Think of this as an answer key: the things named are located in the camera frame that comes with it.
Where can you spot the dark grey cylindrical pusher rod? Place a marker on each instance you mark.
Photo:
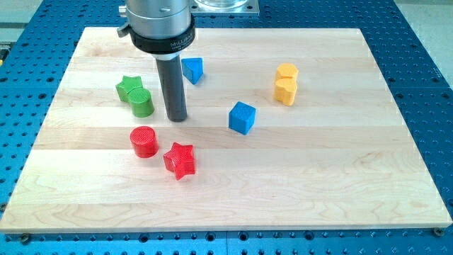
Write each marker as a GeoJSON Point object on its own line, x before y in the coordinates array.
{"type": "Point", "coordinates": [171, 79]}

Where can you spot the blue triangle block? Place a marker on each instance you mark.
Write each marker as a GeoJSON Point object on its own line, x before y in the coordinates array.
{"type": "Point", "coordinates": [192, 69]}

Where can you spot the blue cube block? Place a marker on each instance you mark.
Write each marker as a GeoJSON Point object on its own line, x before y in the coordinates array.
{"type": "Point", "coordinates": [242, 117]}

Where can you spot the green cylinder block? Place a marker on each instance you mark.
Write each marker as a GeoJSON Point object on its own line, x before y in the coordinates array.
{"type": "Point", "coordinates": [140, 102]}

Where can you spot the green star block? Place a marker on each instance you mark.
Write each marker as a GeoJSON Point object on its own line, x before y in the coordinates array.
{"type": "Point", "coordinates": [127, 85]}

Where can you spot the red cylinder block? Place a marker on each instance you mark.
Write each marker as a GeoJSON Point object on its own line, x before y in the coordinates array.
{"type": "Point", "coordinates": [144, 141]}

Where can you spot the red star block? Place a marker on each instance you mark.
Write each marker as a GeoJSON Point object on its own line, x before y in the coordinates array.
{"type": "Point", "coordinates": [180, 160]}

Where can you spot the silver metal mounting plate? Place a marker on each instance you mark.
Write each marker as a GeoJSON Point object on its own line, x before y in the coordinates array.
{"type": "Point", "coordinates": [205, 8]}

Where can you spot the yellow hexagon block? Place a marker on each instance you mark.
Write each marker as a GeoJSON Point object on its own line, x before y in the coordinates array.
{"type": "Point", "coordinates": [286, 71]}

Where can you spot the yellow heart block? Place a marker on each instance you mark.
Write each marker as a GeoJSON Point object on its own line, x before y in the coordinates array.
{"type": "Point", "coordinates": [285, 91]}

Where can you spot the light wooden board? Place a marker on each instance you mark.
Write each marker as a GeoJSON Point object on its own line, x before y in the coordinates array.
{"type": "Point", "coordinates": [341, 157]}

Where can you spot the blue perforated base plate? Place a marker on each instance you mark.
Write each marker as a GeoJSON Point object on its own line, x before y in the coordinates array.
{"type": "Point", "coordinates": [36, 64]}

